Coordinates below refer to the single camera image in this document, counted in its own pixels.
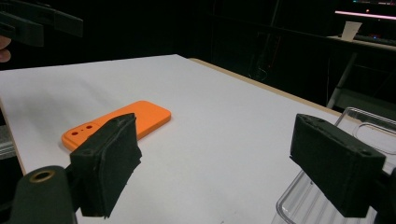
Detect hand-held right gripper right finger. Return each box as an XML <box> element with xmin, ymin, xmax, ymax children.
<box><xmin>289</xmin><ymin>113</ymin><xmax>388</xmax><ymax>218</ymax></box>

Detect transparent phone case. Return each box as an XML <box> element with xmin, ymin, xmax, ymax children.
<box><xmin>270</xmin><ymin>106</ymin><xmax>396</xmax><ymax>224</ymax></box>

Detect desk with white legs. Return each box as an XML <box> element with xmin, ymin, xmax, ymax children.
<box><xmin>326</xmin><ymin>35</ymin><xmax>396</xmax><ymax>120</ymax></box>

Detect white sheet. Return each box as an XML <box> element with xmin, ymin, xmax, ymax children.
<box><xmin>0</xmin><ymin>54</ymin><xmax>396</xmax><ymax>224</ymax></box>

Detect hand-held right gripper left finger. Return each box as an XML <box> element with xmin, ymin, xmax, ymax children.
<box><xmin>69</xmin><ymin>113</ymin><xmax>143</xmax><ymax>218</ymax></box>

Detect monitor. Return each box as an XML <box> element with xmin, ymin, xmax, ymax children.
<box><xmin>333</xmin><ymin>0</ymin><xmax>396</xmax><ymax>22</ymax></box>

